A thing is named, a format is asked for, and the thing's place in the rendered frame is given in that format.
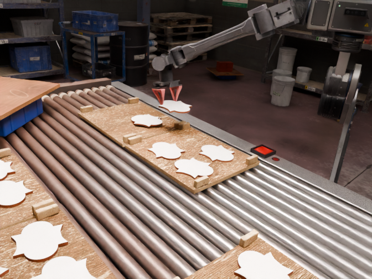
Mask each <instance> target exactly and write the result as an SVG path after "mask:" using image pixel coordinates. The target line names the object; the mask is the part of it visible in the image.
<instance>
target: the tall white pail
mask: <svg viewBox="0 0 372 279"><path fill-rule="evenodd" d="M296 52H297V49H296V48H290V47H280V49H279V56H278V63H277V69H283V70H289V71H291V72H292V70H293V65H294V62H295V57H296V54H297V53H296Z"/></svg>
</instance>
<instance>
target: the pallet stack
mask: <svg viewBox="0 0 372 279"><path fill-rule="evenodd" d="M170 17H173V18H170ZM151 18H154V19H153V20H150V26H151V28H150V31H149V32H150V33H153V34H155V35H156V36H157V37H156V38H154V39H153V40H155V41H156V42H157V45H155V46H154V47H156V48H157V50H156V51H154V52H152V53H153V54H155V55H156V56H161V55H162V54H166V55H168V54H169V52H168V50H169V49H173V48H175V47H178V46H180V45H181V46H184V45H186V44H189V43H196V42H199V41H201V40H204V39H206V38H208V37H209V34H210V32H212V26H213V25H211V23H212V17H211V16H207V15H206V16H204V15H200V14H192V13H185V12H178V13H150V19H151ZM200 18H205V19H204V23H199V21H200ZM183 20H186V21H183ZM201 27H204V30H205V31H203V30H201ZM198 34H202V37H198ZM206 59H207V53H206V52H204V53H202V54H200V59H197V60H191V61H188V62H187V63H193V62H197V61H203V60H206Z"/></svg>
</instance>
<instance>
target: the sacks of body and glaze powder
mask: <svg viewBox="0 0 372 279"><path fill-rule="evenodd" d="M71 35H72V36H74V38H72V39H70V41H71V42H72V43H74V44H76V46H74V47H73V48H72V50H74V51H76V52H75V53H74V54H73V55H72V57H73V66H74V67H79V66H82V65H83V64H89V63H91V40H90V37H87V36H83V35H79V34H75V33H71ZM156 37H157V36H156V35H155V34H153V33H149V69H154V68H153V66H152V61H153V59H154V58H155V57H157V56H156V55H155V54H153V53H152V52H154V51H156V50H157V48H156V47H155V45H157V42H156V41H155V40H153V39H154V38H156ZM109 42H110V36H105V37H97V48H98V62H99V63H103V64H106V65H110V63H109V62H110V45H109ZM94 53H95V38H94Z"/></svg>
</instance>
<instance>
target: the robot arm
mask: <svg viewBox="0 0 372 279"><path fill-rule="evenodd" d="M308 4H309V0H287V1H284V2H282V3H279V4H277V5H275V6H272V7H269V8H267V5H266V4H263V5H261V6H259V7H257V8H254V9H252V10H250V11H248V12H247V13H248V15H249V18H248V19H247V20H245V21H244V22H243V23H241V24H239V25H237V26H235V27H232V28H230V29H227V30H225V31H223V32H220V33H218V34H216V35H213V36H211V37H208V38H206V39H204V40H201V41H199V42H196V43H189V44H186V45H184V46H181V45H180V46H177V47H175V48H173V49H169V50H168V52H169V54H168V55H166V54H162V55H161V56H158V57H155V58H154V59H153V61H152V66H153V68H154V70H157V71H159V79H160V81H157V82H154V83H153V85H154V86H155V87H152V91H153V92H154V94H155V95H156V97H157V99H158V101H159V103H160V105H163V103H164V93H165V89H162V87H166V86H167V87H169V88H170V91H171V94H172V98H173V101H177V98H178V95H179V93H180V91H181V89H182V84H178V83H180V80H173V74H172V65H174V67H175V68H178V67H179V68H182V67H184V66H187V65H188V63H187V62H188V61H191V60H193V59H195V58H197V57H198V56H199V55H200V54H202V53H204V52H206V51H209V50H212V49H214V48H217V47H219V46H222V45H224V44H227V43H229V42H232V41H234V40H237V39H240V38H242V37H245V36H248V35H255V37H256V40H260V39H262V38H265V37H267V36H270V35H273V34H275V31H274V29H275V28H278V27H280V26H282V28H286V27H289V26H291V25H294V24H295V25H304V23H305V20H306V14H307V9H308ZM174 89H177V92H176V96H175V95H174ZM158 92H160V94H161V99H160V97H159V94H158Z"/></svg>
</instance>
